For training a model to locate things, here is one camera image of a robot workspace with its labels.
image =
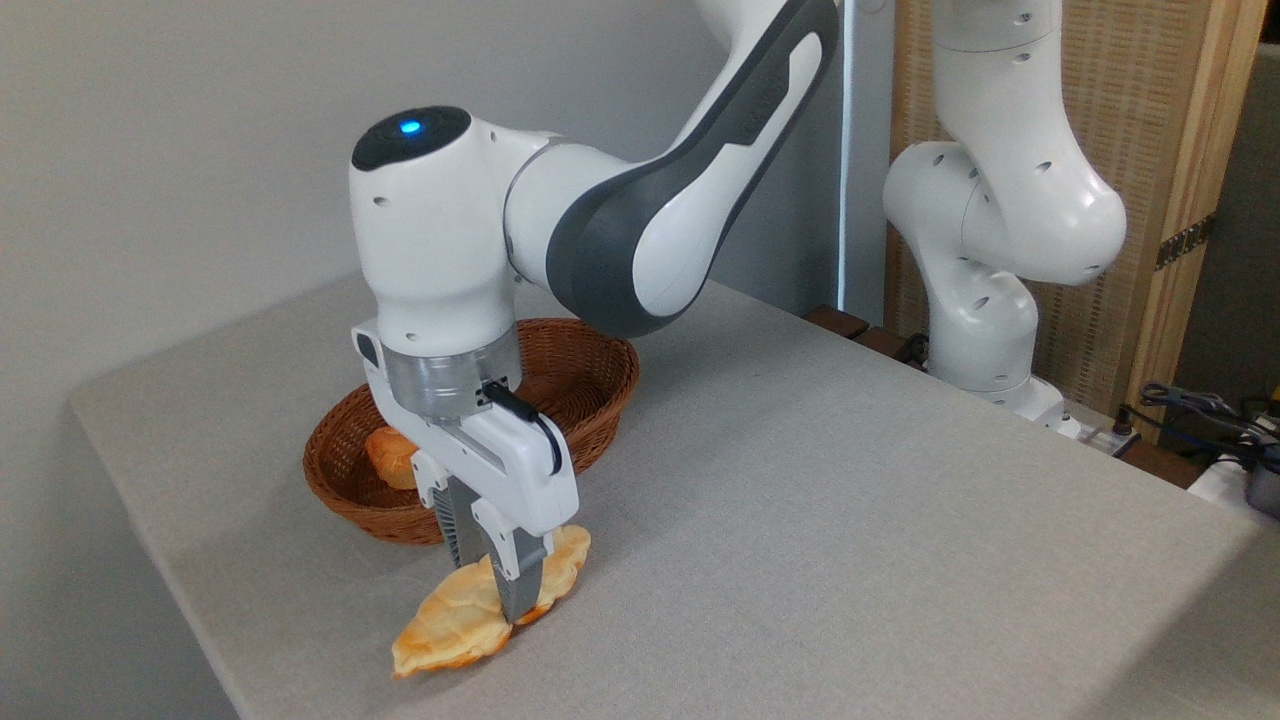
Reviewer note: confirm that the round golden bread roll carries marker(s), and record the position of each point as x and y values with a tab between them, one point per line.
392	462

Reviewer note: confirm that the long braided bread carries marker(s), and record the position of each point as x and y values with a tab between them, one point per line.
450	630

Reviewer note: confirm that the dark brown wooden board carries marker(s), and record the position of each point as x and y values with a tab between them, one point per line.
850	325

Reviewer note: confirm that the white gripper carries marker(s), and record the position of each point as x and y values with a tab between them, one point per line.
510	470

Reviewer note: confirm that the brown woven wicker basket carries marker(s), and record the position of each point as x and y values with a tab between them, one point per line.
590	400

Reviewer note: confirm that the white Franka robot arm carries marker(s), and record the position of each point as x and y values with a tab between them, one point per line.
640	230

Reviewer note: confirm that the wooden woven folding screen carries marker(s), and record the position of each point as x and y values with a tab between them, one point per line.
1160	120

